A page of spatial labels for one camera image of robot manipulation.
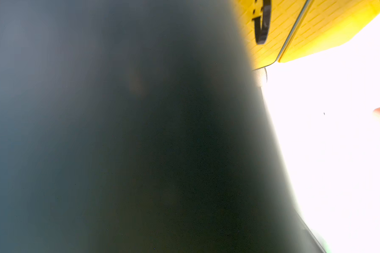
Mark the teal yellow drawer cabinet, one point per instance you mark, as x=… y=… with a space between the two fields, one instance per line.
x=189 y=127

